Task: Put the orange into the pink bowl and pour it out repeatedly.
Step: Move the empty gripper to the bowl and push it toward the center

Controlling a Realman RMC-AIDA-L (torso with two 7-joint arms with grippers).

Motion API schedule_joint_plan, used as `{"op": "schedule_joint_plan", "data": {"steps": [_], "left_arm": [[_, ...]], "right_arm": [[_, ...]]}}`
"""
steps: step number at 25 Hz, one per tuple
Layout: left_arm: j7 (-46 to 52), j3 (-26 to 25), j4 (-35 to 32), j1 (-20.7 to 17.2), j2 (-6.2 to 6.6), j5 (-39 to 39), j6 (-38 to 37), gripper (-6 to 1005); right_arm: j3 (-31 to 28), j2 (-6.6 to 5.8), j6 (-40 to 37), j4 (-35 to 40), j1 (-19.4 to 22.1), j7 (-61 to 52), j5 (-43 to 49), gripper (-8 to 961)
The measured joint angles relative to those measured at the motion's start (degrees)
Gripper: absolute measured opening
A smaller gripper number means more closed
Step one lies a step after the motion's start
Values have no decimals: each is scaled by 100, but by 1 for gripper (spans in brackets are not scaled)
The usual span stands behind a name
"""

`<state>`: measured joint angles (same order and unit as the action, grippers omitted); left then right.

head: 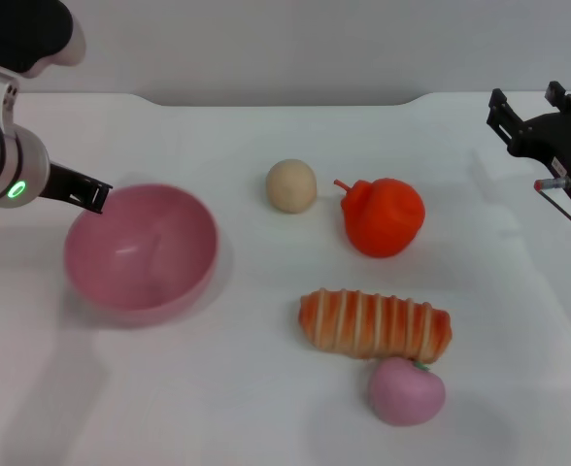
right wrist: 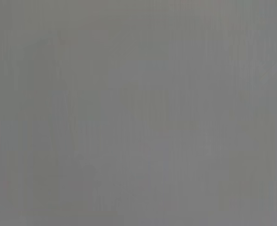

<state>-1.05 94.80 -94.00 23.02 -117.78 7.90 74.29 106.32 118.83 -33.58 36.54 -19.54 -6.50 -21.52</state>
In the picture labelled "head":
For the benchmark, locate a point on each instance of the orange toy fruit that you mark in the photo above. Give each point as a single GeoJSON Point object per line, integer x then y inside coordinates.
{"type": "Point", "coordinates": [385, 218]}

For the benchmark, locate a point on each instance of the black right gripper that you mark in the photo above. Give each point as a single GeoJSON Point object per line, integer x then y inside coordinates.
{"type": "Point", "coordinates": [562, 141]}

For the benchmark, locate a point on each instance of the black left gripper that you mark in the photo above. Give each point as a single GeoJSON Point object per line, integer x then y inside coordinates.
{"type": "Point", "coordinates": [59, 187]}

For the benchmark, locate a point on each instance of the pink plastic bowl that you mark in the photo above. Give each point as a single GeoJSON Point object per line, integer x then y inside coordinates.
{"type": "Point", "coordinates": [144, 257]}

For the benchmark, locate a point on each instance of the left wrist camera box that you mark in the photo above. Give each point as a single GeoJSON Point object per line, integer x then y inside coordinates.
{"type": "Point", "coordinates": [18, 34]}

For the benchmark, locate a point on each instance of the beige toy ball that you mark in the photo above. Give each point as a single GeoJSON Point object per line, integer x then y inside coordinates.
{"type": "Point", "coordinates": [291, 191]}

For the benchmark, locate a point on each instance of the pink toy peach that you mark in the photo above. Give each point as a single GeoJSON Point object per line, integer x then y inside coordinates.
{"type": "Point", "coordinates": [407, 393]}

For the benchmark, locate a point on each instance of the orange striped toy bread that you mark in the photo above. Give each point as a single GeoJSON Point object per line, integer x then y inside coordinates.
{"type": "Point", "coordinates": [378, 325]}

